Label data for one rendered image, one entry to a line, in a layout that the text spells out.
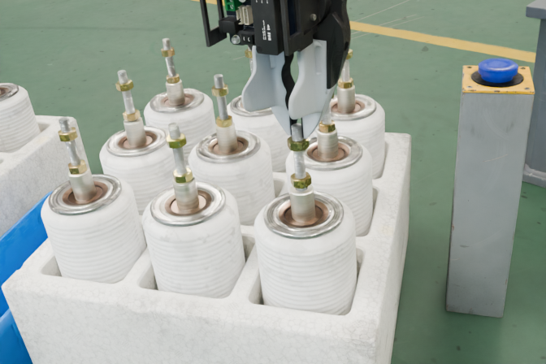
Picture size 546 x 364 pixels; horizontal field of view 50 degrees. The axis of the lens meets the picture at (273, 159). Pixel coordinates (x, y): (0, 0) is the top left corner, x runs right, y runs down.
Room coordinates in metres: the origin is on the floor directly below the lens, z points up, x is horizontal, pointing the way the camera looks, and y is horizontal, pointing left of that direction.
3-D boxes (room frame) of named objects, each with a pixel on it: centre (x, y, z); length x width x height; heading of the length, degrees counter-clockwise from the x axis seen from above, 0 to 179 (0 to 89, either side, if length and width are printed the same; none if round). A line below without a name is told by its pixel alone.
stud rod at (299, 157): (0.45, -0.02, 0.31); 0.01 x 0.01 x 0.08
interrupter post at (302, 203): (0.45, -0.02, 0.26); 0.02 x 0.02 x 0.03
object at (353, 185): (0.56, -0.06, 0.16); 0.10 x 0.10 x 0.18
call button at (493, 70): (0.58, -0.25, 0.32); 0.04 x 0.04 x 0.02
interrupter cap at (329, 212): (0.45, -0.02, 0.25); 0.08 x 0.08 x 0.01
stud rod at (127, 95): (0.64, 0.16, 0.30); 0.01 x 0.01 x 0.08
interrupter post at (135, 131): (0.64, 0.16, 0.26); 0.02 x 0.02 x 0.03
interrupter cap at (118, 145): (0.64, 0.16, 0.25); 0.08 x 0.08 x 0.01
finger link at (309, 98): (0.43, -0.03, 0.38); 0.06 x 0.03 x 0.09; 146
